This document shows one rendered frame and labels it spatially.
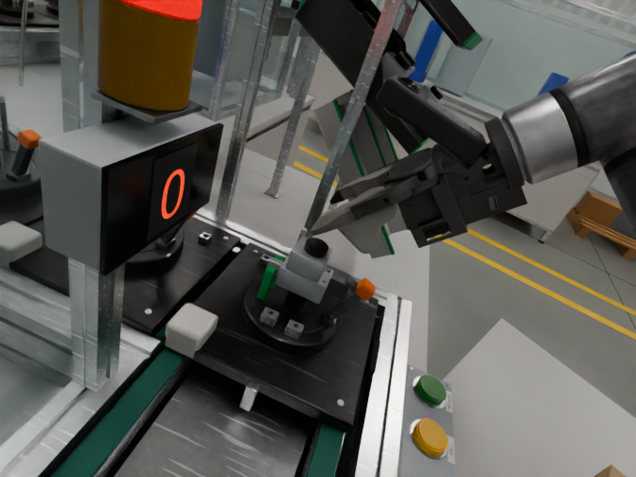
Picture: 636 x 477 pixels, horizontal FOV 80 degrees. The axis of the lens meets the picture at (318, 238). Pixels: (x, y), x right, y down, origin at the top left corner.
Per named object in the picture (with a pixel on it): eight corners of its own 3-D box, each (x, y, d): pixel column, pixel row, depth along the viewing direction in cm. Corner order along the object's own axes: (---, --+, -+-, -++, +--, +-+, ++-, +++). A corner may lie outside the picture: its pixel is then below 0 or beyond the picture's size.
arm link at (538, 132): (560, 97, 30) (537, 87, 37) (501, 124, 32) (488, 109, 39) (586, 179, 33) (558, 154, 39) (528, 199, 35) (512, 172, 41)
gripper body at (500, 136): (412, 252, 40) (536, 210, 35) (377, 181, 37) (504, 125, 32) (415, 221, 46) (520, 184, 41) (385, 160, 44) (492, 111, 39)
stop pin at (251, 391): (253, 403, 45) (261, 383, 43) (249, 412, 44) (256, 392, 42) (242, 398, 45) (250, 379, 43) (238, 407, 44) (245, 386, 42)
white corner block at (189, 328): (214, 337, 48) (220, 314, 46) (195, 362, 45) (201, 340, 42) (182, 321, 49) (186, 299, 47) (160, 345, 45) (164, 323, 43)
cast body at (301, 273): (326, 286, 52) (344, 246, 49) (318, 305, 48) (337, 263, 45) (272, 261, 53) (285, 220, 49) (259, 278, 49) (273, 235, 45)
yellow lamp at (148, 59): (203, 104, 25) (216, 23, 22) (155, 117, 21) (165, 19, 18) (136, 76, 25) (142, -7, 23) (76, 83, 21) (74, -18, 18)
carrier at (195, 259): (238, 247, 66) (256, 184, 59) (150, 341, 45) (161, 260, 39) (117, 192, 67) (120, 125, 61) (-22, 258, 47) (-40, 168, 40)
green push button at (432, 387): (439, 390, 53) (447, 381, 52) (440, 415, 50) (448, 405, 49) (413, 378, 53) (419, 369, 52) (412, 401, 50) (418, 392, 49)
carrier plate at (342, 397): (375, 308, 64) (379, 298, 63) (346, 434, 43) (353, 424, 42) (247, 250, 65) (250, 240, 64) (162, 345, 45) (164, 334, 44)
